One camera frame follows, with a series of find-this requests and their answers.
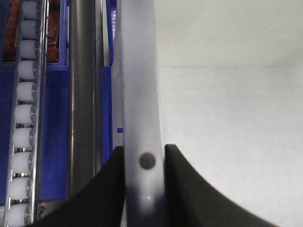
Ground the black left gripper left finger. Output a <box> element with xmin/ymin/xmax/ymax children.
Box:
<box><xmin>31</xmin><ymin>146</ymin><xmax>125</xmax><ymax>227</ymax></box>

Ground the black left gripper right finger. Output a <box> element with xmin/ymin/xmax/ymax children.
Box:
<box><xmin>165</xmin><ymin>144</ymin><xmax>273</xmax><ymax>227</ymax></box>

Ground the white Totelife plastic bin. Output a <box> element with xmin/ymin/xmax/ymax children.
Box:
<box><xmin>112</xmin><ymin>0</ymin><xmax>303</xmax><ymax>227</ymax></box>

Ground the blue bin upper left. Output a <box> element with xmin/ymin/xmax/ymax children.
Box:
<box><xmin>0</xmin><ymin>0</ymin><xmax>69</xmax><ymax>204</ymax></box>

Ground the blue bin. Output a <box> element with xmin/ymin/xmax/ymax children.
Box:
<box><xmin>0</xmin><ymin>0</ymin><xmax>69</xmax><ymax>204</ymax></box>
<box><xmin>101</xmin><ymin>0</ymin><xmax>119</xmax><ymax>164</ymax></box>

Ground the grey steel shelf beam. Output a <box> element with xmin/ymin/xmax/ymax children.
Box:
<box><xmin>67</xmin><ymin>0</ymin><xmax>100</xmax><ymax>199</ymax></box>

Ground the blue bin lower left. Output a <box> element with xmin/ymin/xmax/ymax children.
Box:
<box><xmin>101</xmin><ymin>0</ymin><xmax>119</xmax><ymax>164</ymax></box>

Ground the left white roller track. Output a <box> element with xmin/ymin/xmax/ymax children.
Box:
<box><xmin>1</xmin><ymin>0</ymin><xmax>49</xmax><ymax>227</ymax></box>

